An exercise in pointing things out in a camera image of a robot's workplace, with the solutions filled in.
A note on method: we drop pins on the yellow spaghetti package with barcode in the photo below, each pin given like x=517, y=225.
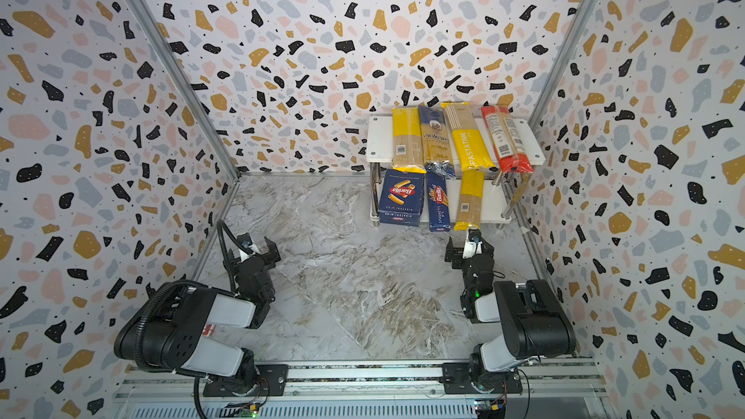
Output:
x=407, y=141

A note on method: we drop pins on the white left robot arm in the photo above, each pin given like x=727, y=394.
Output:
x=168, y=333

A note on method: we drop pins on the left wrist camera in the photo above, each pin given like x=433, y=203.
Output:
x=246, y=246

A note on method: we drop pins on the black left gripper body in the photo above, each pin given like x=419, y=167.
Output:
x=270, y=296

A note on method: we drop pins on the blue clear spaghetti bag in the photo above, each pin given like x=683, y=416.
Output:
x=437, y=155

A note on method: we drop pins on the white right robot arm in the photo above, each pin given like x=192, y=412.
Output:
x=533, y=322

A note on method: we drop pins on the blue Barilla spaghetti box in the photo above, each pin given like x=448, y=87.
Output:
x=438, y=205

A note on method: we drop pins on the yellow Pastatime spaghetti package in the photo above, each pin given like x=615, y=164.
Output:
x=471, y=150

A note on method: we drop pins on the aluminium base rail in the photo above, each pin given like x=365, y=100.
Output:
x=554, y=388

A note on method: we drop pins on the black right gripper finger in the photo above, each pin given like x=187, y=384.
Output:
x=453, y=255
x=487, y=248

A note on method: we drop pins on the red spaghetti package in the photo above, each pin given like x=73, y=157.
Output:
x=507, y=142

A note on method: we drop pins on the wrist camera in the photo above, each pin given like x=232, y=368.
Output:
x=473, y=244
x=246, y=246

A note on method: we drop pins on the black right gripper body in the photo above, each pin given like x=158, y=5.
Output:
x=467, y=269

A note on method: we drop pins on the white two-tier shelf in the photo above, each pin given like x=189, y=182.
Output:
x=496, y=207

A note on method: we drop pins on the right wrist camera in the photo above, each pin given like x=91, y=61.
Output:
x=473, y=244

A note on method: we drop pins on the blue Barilla rigatoni box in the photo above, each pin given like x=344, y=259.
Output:
x=401, y=199

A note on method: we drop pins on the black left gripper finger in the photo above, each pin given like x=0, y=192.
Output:
x=271, y=256
x=230, y=260

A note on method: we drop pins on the yellow clear spaghetti package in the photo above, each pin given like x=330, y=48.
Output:
x=470, y=201

